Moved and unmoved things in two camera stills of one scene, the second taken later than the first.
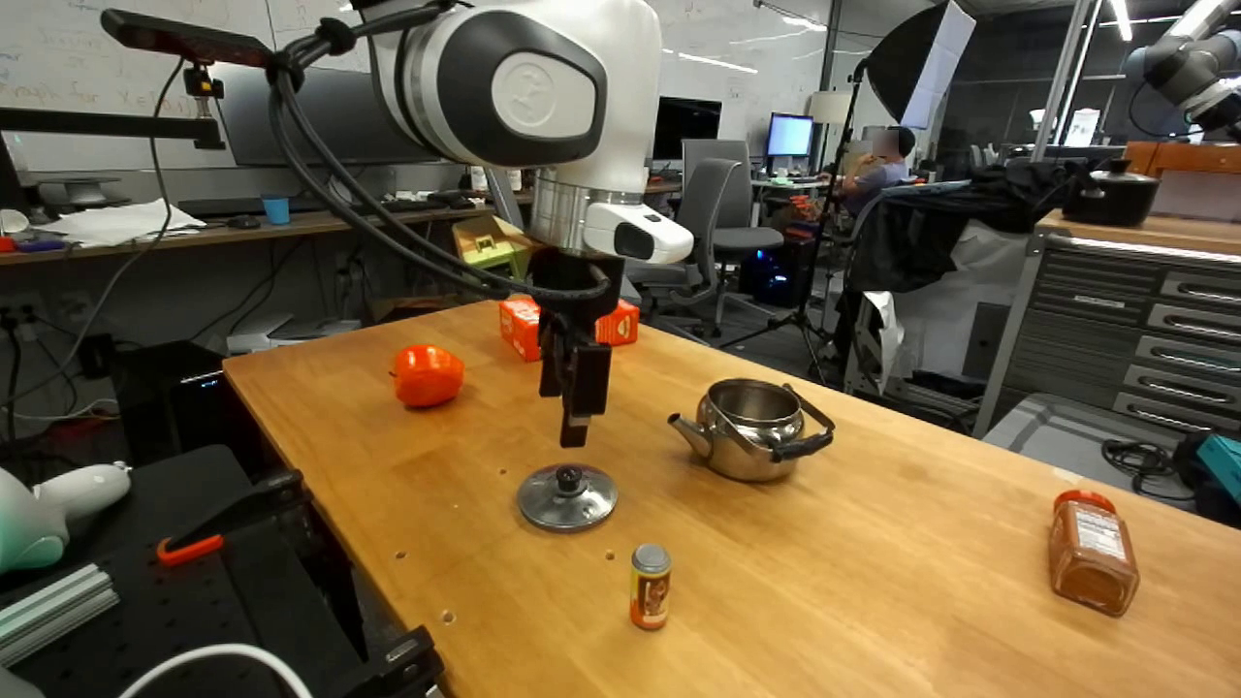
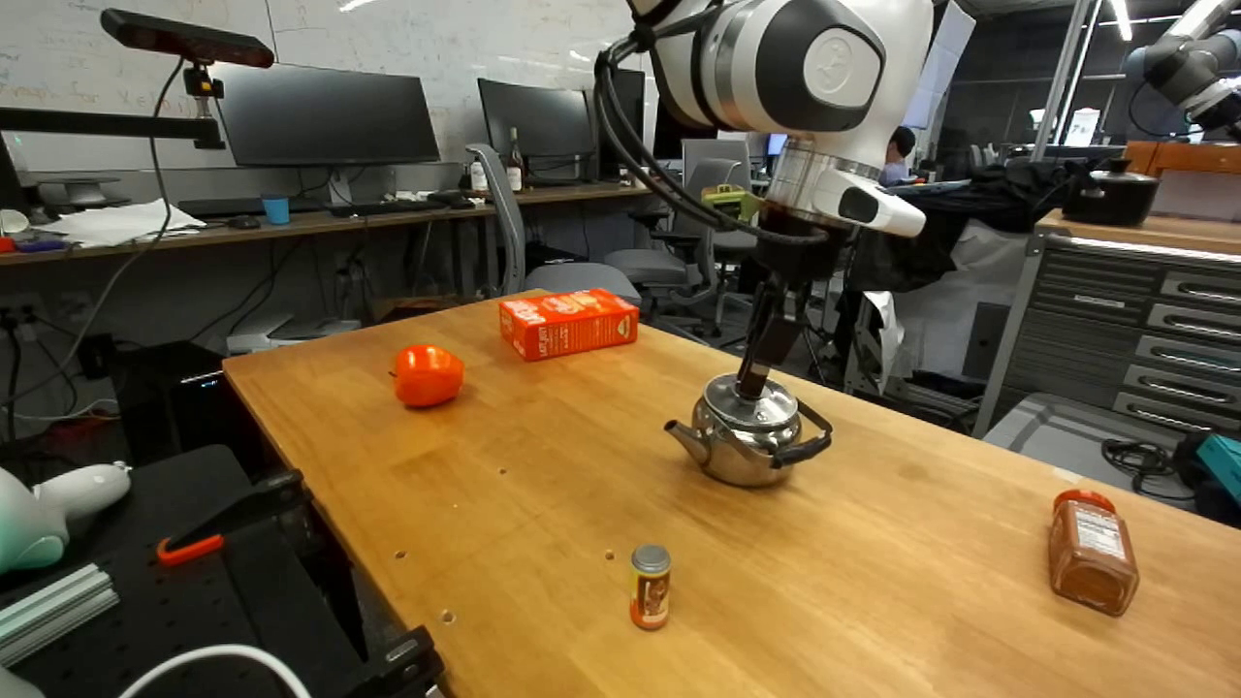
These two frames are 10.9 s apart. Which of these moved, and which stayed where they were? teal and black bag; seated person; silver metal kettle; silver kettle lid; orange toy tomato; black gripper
Moved: silver kettle lid; black gripper
Stayed: teal and black bag; silver metal kettle; orange toy tomato; seated person
